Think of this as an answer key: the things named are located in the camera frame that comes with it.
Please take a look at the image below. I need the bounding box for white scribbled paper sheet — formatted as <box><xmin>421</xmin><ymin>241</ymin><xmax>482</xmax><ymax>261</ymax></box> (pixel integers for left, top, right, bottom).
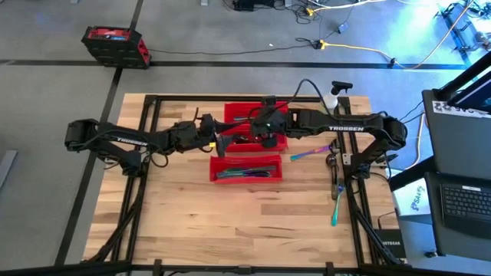
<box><xmin>391</xmin><ymin>176</ymin><xmax>433</xmax><ymax>219</ymax></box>

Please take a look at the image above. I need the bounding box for spray bottle with yellow label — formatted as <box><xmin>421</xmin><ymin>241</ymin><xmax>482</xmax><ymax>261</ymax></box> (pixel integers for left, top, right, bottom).
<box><xmin>321</xmin><ymin>80</ymin><xmax>354</xmax><ymax>112</ymax></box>

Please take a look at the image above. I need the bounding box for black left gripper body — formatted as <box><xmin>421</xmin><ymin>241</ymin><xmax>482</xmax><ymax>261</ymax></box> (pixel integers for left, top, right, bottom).
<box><xmin>170</xmin><ymin>113</ymin><xmax>226</xmax><ymax>159</ymax></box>

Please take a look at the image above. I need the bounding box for black floor cable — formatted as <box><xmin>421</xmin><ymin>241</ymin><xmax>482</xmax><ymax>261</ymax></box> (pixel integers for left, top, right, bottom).
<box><xmin>147</xmin><ymin>44</ymin><xmax>323</xmax><ymax>57</ymax></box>

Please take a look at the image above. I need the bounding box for white floor cable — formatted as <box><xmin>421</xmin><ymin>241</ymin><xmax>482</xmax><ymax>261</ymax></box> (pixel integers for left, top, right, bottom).
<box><xmin>306</xmin><ymin>0</ymin><xmax>388</xmax><ymax>13</ymax></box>

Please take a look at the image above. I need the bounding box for silver spoon pointing down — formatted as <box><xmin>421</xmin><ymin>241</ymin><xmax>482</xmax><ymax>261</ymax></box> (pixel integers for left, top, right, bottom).
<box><xmin>325</xmin><ymin>153</ymin><xmax>338</xmax><ymax>201</ymax></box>

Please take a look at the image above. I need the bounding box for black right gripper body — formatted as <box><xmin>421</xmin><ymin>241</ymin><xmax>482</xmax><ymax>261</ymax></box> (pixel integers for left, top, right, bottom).
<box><xmin>249</xmin><ymin>95</ymin><xmax>292</xmax><ymax>150</ymax></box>

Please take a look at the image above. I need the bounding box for thin white cable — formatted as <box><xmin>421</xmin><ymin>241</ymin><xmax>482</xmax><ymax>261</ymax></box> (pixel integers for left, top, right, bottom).
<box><xmin>404</xmin><ymin>113</ymin><xmax>427</xmax><ymax>172</ymax></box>

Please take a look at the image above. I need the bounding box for black power strip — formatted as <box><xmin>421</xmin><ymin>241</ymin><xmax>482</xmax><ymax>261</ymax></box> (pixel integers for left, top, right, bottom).
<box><xmin>232</xmin><ymin>0</ymin><xmax>256</xmax><ymax>12</ymax></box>

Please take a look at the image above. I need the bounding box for yellow extension cable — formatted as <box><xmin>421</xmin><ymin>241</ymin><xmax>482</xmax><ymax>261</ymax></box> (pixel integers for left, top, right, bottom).
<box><xmin>318</xmin><ymin>0</ymin><xmax>476</xmax><ymax>71</ymax></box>

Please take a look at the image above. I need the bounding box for black netgear switch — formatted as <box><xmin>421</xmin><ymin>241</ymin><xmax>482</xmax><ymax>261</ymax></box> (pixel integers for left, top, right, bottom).
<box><xmin>374</xmin><ymin>228</ymin><xmax>407</xmax><ymax>260</ymax></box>

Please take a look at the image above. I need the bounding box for red plastic organizer tray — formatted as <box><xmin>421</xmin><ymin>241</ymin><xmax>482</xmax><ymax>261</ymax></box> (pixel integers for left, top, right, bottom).
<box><xmin>0</xmin><ymin>94</ymin><xmax>491</xmax><ymax>276</ymax></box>

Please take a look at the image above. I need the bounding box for red plastic bin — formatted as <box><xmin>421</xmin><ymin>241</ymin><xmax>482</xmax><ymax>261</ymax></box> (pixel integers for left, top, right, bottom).
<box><xmin>209</xmin><ymin>153</ymin><xmax>284</xmax><ymax>185</ymax></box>
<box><xmin>223</xmin><ymin>100</ymin><xmax>290</xmax><ymax>128</ymax></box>
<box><xmin>220</xmin><ymin>124</ymin><xmax>289</xmax><ymax>153</ymax></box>

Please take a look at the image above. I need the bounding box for black laptop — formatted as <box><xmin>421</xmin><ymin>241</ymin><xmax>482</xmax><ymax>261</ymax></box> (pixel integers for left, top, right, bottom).
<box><xmin>423</xmin><ymin>171</ymin><xmax>491</xmax><ymax>262</ymax></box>

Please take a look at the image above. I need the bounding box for red black tool case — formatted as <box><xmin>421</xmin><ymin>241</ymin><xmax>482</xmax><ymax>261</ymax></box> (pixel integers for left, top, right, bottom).
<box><xmin>81</xmin><ymin>25</ymin><xmax>153</xmax><ymax>71</ymax></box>

